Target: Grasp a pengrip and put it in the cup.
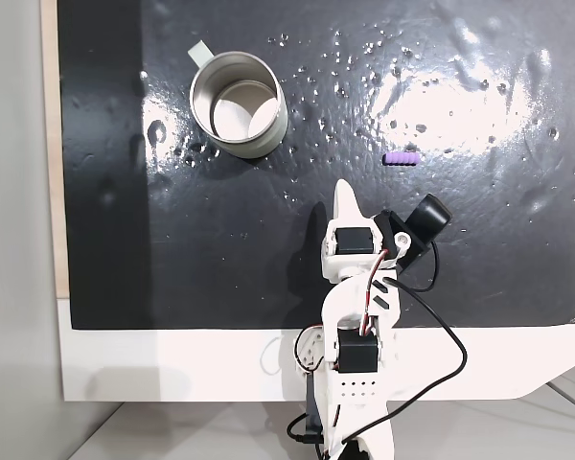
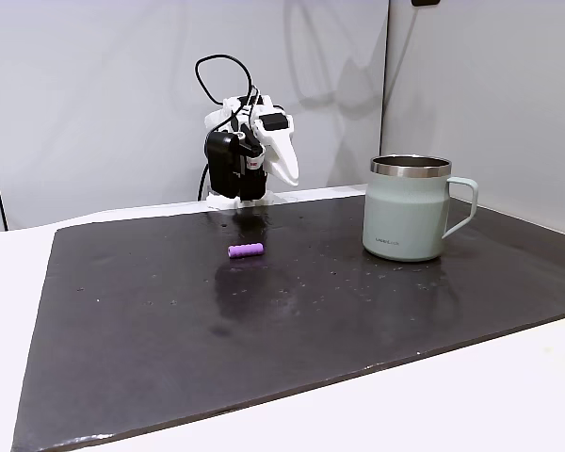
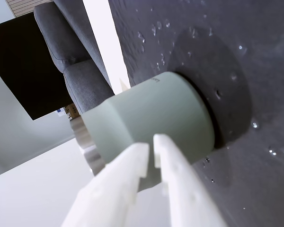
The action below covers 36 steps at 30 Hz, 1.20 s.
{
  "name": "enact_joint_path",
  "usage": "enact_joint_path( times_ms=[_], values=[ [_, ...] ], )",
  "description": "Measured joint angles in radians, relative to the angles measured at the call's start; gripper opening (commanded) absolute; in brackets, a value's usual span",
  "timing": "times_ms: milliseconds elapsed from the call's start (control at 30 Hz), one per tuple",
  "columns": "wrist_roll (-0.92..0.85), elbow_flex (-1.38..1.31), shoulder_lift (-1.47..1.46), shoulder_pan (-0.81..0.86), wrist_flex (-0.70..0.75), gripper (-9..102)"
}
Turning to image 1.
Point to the black camera box with mount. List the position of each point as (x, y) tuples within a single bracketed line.
[(429, 215)]

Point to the purple pen grip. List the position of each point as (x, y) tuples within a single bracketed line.
[(401, 158)]

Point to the pale green steel mug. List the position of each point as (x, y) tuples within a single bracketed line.
[(279, 120)]

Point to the black table mat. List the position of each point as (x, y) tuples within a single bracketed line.
[(220, 239)]

